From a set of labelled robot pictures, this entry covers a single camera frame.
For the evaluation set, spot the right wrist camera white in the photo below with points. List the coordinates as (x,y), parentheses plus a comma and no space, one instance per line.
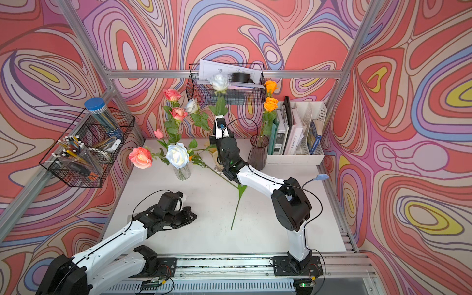
(221,130)

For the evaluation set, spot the yellow ruffled vase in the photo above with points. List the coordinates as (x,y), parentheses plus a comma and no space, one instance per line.
(212,149)

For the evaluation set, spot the clear glass vase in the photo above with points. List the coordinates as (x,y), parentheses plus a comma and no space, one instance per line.
(183,173)

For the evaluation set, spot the purple ribbed glass vase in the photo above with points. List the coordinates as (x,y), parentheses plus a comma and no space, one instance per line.
(257,157)

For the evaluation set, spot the black tape roll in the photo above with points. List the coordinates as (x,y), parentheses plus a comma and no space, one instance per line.
(241,78)

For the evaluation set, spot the black wire basket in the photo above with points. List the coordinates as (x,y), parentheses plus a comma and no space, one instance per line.
(103,147)
(205,95)

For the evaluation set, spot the pink book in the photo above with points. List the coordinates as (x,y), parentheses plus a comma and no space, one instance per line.
(295,135)

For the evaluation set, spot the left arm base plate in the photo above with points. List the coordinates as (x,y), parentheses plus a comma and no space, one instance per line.
(160,266)

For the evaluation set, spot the blue treehouse book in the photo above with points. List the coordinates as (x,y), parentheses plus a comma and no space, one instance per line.
(314,135)

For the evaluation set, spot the white papers in basket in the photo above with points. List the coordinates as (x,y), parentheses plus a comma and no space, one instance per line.
(252,78)

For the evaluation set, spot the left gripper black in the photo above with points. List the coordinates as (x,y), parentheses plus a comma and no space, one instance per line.
(187,211)

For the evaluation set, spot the small pink rosebud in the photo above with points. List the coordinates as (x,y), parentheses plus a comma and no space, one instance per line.
(160,139)

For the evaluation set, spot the teal green folder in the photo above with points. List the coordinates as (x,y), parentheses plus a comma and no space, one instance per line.
(273,135)

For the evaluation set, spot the orange rose tall stem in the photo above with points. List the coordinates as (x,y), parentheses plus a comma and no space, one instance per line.
(271,87)

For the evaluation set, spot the blue desk lamp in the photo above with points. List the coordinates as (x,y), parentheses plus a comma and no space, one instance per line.
(319,177)

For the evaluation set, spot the black white magazine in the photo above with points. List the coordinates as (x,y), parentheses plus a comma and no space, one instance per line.
(282,133)

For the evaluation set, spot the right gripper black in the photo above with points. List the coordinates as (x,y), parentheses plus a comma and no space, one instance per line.
(212,139)

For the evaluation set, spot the blue lid pencil jar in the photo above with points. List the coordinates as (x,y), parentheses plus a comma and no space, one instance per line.
(98,109)

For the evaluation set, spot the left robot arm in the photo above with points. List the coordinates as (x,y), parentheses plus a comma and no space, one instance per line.
(120,256)

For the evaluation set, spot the cup of pencils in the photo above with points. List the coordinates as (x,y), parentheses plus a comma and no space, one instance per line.
(77,157)

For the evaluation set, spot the black wire basket back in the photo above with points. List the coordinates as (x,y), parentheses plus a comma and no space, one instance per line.
(205,95)

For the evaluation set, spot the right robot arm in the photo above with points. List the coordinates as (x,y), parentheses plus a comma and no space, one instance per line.
(291,205)

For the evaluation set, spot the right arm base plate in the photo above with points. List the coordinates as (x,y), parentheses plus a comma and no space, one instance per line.
(288,266)

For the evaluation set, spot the small orange tulip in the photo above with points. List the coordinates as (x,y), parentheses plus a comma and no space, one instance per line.
(241,189)

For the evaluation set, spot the pink rose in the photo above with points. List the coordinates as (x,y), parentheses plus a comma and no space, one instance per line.
(178,115)
(143,157)
(173,96)

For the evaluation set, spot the black wire basket left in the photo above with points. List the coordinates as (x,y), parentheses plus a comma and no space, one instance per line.
(103,147)

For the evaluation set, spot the white plastic book organizer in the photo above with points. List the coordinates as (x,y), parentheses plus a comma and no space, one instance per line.
(308,111)

